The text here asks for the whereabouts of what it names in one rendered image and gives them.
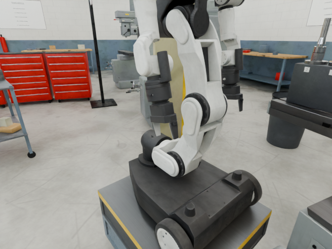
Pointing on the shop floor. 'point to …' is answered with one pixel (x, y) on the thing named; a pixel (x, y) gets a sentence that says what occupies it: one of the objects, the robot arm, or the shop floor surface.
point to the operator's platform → (228, 243)
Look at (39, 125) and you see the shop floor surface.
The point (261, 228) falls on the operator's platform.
